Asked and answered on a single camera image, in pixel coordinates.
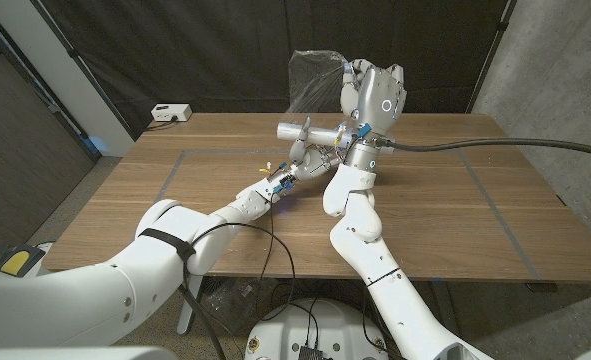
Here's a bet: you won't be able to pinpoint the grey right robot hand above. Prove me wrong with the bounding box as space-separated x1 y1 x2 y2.
338 58 408 171

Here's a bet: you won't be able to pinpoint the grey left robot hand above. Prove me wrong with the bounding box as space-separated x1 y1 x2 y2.
269 115 344 194

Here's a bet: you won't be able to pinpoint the plastic wrap roll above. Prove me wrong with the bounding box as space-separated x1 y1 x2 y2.
276 122 394 151

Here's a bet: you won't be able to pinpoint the clear plastic wrap film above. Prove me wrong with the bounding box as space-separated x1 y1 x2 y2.
285 49 350 117

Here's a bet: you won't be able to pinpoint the black backdrop stand pole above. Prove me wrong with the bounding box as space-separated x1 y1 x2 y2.
29 0 137 142
466 0 519 114

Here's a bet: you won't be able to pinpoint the white power box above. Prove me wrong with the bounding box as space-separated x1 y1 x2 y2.
150 103 193 123

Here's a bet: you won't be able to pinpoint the clear plastic bag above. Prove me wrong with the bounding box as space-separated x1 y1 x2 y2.
207 277 276 334

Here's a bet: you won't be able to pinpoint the grey tape outline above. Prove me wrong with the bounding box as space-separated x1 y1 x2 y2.
152 147 541 281

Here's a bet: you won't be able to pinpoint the white robot torso base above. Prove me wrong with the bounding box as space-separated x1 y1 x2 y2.
244 298 390 360

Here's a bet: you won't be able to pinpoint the black backdrop curtain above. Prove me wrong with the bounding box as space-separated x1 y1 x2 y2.
29 0 514 141

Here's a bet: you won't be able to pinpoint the black electronics box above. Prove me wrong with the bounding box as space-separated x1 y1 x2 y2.
298 344 325 360

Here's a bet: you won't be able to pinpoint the white table leg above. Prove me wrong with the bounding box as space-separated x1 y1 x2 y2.
177 275 205 336

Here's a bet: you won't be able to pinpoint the yellow and black pads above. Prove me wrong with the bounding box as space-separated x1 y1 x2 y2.
0 243 46 280

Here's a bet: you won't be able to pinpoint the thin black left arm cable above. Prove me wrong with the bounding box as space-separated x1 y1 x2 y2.
189 192 299 324

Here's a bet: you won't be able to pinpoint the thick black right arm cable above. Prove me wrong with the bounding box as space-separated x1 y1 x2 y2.
382 137 591 162

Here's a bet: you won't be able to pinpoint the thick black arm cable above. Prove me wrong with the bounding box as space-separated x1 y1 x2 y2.
382 137 591 162
177 279 229 360

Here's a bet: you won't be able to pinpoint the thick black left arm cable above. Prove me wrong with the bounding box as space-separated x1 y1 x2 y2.
177 279 229 360

